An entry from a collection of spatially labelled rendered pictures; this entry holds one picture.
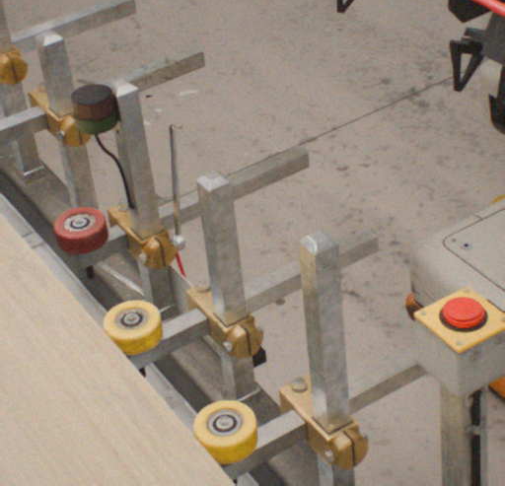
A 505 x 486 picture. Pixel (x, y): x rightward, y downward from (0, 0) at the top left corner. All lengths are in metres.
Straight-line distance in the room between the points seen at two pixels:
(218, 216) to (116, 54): 2.58
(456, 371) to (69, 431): 0.59
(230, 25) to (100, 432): 2.82
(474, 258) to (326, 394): 1.27
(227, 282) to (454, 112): 2.12
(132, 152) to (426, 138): 1.91
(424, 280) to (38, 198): 0.92
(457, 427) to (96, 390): 0.55
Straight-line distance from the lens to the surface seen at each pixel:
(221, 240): 1.82
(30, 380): 1.85
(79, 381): 1.83
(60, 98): 2.21
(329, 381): 1.71
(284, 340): 3.17
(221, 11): 4.52
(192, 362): 2.12
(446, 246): 2.97
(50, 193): 2.53
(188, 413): 2.15
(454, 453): 1.50
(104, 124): 1.94
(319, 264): 1.58
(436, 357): 1.39
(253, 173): 2.22
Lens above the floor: 2.14
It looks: 37 degrees down
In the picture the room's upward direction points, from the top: 7 degrees counter-clockwise
